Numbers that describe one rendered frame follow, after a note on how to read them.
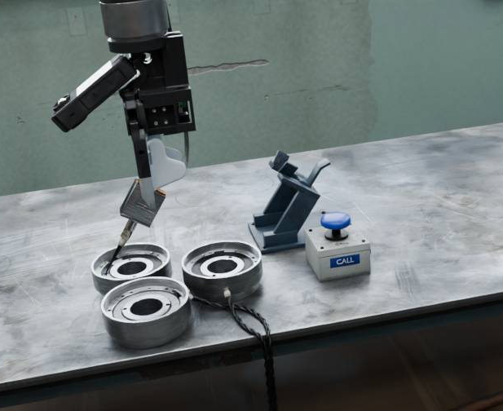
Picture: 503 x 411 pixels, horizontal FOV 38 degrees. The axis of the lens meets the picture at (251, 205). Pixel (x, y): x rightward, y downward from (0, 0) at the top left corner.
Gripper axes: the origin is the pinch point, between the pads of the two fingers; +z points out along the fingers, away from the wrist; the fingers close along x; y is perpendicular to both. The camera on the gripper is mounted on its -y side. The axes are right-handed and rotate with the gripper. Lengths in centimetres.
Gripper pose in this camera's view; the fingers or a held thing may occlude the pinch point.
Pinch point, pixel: (145, 195)
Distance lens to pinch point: 93.4
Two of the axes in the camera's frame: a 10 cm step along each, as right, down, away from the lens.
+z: 0.9, 9.1, 3.9
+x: -2.0, -3.7, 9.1
